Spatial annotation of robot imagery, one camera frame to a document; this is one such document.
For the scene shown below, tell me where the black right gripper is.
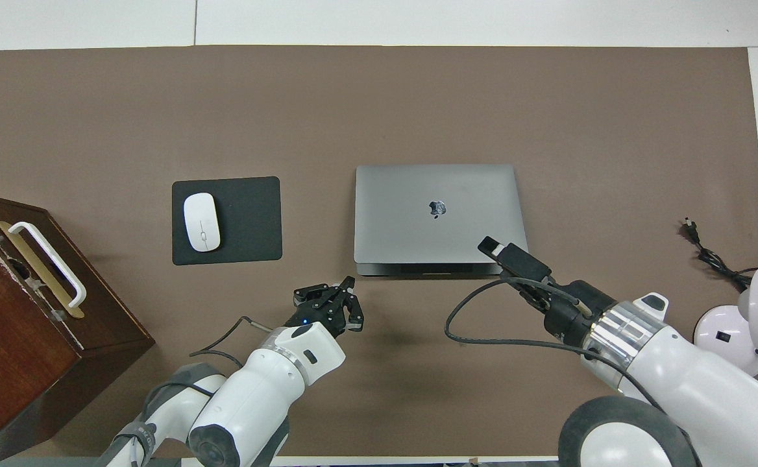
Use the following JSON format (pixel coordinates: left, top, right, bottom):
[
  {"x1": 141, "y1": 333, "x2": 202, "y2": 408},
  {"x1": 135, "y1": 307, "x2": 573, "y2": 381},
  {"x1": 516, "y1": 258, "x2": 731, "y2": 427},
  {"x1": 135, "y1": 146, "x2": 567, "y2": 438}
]
[{"x1": 478, "y1": 236, "x2": 615, "y2": 344}]

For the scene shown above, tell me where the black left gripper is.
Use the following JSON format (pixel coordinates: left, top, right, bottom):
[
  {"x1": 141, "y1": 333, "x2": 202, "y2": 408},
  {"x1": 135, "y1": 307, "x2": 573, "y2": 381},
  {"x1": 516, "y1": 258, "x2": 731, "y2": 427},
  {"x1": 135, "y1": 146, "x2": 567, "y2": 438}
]
[{"x1": 285, "y1": 276, "x2": 365, "y2": 339}]

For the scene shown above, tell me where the grey aluminium laptop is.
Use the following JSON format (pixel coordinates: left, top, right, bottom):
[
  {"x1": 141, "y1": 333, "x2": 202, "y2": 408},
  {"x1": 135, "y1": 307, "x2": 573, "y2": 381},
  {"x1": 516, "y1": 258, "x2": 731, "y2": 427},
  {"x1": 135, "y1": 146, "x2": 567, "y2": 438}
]
[{"x1": 354, "y1": 163, "x2": 530, "y2": 278}]

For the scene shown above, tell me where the black mouse pad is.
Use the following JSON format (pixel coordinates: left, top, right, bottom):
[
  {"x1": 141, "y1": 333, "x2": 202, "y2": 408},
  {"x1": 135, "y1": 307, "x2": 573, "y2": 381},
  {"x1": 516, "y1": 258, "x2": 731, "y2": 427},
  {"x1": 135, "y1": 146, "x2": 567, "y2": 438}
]
[{"x1": 171, "y1": 176, "x2": 283, "y2": 267}]

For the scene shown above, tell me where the white computer mouse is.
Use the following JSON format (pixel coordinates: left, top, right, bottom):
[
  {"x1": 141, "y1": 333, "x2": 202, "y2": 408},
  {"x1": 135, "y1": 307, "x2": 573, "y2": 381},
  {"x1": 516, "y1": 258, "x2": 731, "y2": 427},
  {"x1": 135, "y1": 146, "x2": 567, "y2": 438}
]
[{"x1": 183, "y1": 193, "x2": 221, "y2": 253}]

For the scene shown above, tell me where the brown table mat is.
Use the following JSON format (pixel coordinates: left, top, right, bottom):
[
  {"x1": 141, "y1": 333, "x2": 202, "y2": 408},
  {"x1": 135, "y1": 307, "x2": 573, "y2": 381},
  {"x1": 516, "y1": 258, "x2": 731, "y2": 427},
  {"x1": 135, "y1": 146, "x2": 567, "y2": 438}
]
[{"x1": 0, "y1": 45, "x2": 758, "y2": 458}]

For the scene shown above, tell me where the white desk lamp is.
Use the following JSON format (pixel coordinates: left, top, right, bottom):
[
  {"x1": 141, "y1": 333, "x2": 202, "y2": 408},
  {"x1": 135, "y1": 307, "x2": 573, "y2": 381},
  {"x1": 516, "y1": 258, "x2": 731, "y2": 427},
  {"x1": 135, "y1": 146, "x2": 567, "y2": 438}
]
[{"x1": 693, "y1": 267, "x2": 758, "y2": 377}]

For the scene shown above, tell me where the dark brown wooden box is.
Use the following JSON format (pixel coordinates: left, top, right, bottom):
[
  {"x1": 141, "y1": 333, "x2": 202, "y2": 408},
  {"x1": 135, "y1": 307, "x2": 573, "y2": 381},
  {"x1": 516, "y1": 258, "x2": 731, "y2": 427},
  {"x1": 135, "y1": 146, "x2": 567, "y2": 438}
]
[{"x1": 0, "y1": 189, "x2": 156, "y2": 466}]

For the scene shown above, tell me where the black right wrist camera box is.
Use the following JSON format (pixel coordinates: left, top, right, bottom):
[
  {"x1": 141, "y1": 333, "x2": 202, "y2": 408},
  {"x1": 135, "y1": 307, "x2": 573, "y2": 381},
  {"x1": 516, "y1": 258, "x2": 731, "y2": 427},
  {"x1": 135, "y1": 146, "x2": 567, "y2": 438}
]
[{"x1": 495, "y1": 241, "x2": 553, "y2": 281}]

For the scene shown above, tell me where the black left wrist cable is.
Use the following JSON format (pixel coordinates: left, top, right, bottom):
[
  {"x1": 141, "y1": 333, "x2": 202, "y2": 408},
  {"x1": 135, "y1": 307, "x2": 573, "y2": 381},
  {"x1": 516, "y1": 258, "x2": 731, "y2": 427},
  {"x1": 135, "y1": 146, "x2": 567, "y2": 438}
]
[{"x1": 189, "y1": 316, "x2": 289, "y2": 367}]

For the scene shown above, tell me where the black lamp power cable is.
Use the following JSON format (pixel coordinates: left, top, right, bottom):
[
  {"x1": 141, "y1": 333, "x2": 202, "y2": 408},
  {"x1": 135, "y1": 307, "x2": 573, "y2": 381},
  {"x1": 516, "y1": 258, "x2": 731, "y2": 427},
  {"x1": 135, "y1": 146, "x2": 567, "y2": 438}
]
[{"x1": 679, "y1": 219, "x2": 753, "y2": 293}]

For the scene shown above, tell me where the white box handle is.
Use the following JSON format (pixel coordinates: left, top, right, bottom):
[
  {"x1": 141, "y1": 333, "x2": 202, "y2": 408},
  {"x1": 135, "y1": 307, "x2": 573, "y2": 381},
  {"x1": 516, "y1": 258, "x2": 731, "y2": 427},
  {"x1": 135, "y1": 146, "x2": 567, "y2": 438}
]
[{"x1": 8, "y1": 222, "x2": 88, "y2": 309}]

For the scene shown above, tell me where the brass handle plate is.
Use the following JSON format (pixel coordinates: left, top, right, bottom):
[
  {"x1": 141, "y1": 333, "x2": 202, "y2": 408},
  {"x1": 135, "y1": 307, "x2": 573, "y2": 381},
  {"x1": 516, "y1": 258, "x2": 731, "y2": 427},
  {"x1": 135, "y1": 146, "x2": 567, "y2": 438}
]
[{"x1": 0, "y1": 221, "x2": 86, "y2": 320}]

